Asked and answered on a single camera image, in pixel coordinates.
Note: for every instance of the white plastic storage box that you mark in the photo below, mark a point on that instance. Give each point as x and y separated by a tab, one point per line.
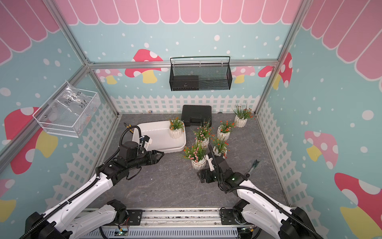
159	133

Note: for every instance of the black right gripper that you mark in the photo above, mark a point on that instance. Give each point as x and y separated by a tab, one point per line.
207	171

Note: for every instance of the red flower pot rear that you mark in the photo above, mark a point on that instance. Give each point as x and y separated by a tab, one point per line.
224	130

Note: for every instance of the pink flower pot front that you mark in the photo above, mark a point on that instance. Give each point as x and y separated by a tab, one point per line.
197	155

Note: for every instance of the clear acrylic wall bin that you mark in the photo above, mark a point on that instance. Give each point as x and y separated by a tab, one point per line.
68	111

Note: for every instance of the orange flower pot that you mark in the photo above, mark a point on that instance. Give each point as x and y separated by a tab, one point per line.
176	128
219	147

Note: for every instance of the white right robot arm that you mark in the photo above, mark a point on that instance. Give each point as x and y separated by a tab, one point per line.
255	207

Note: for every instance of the grass pot far corner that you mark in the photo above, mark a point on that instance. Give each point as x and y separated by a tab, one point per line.
242	114

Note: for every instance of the green tool on table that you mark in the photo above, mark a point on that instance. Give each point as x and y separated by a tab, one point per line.
254	165

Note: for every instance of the orange flower pot front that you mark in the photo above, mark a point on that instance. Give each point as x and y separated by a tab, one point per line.
176	128

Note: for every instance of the yellow handled pliers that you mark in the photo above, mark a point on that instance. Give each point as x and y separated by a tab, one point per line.
127	125

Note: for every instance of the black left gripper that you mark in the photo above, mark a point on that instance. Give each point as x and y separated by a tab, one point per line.
153	160

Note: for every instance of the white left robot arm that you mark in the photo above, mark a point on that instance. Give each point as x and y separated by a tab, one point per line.
61	222

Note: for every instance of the black wire mesh basket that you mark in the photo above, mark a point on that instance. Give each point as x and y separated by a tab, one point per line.
214	72

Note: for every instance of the pink flower pot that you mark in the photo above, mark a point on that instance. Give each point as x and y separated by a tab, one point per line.
197	155
203	134

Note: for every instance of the black plastic tool case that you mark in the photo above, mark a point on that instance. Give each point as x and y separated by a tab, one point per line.
196	115

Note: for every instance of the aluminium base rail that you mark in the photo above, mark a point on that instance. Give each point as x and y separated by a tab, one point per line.
175	223

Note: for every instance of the black box in basket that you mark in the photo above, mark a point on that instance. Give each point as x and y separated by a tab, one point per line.
184	83

